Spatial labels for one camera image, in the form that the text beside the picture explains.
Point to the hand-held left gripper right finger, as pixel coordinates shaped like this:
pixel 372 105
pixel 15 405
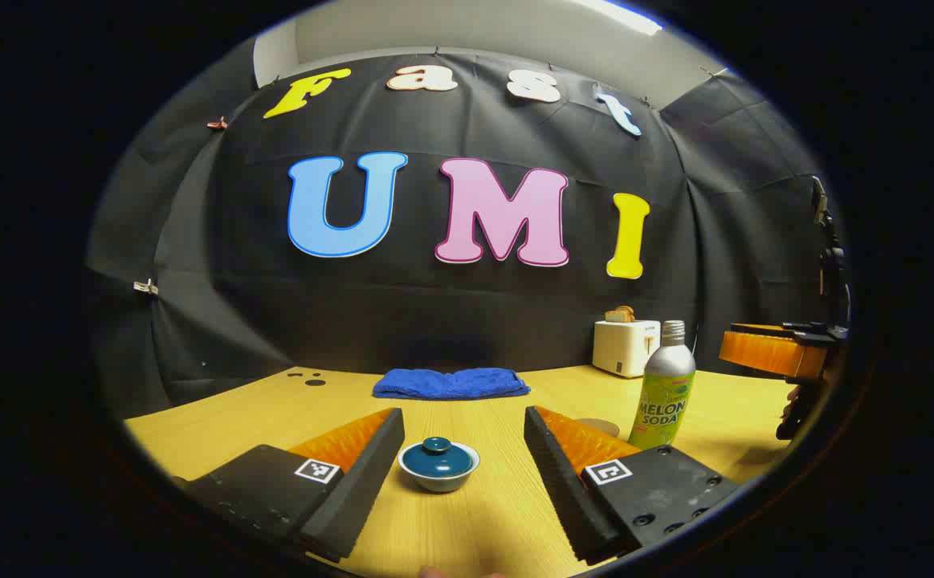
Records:
pixel 563 490

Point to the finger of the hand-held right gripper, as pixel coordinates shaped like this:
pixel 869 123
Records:
pixel 768 352

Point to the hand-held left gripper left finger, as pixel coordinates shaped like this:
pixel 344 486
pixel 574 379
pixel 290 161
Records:
pixel 358 482

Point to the round brown coaster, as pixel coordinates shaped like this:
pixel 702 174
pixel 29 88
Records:
pixel 603 425

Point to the white teacup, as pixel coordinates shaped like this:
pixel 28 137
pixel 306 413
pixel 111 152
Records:
pixel 438 484

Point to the silver green-label water bottle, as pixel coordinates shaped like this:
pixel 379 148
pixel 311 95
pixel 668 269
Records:
pixel 663 393

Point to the blue towel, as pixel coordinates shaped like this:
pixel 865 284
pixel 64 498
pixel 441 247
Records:
pixel 450 383

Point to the white toaster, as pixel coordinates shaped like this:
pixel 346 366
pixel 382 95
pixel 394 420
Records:
pixel 623 347

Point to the toast slices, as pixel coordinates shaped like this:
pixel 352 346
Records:
pixel 619 315

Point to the black backdrop cloth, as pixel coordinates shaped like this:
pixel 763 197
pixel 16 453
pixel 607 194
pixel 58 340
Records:
pixel 402 321

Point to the silver clip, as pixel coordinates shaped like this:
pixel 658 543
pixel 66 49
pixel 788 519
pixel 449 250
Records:
pixel 145 286

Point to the brown clip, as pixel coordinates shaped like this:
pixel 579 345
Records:
pixel 218 124

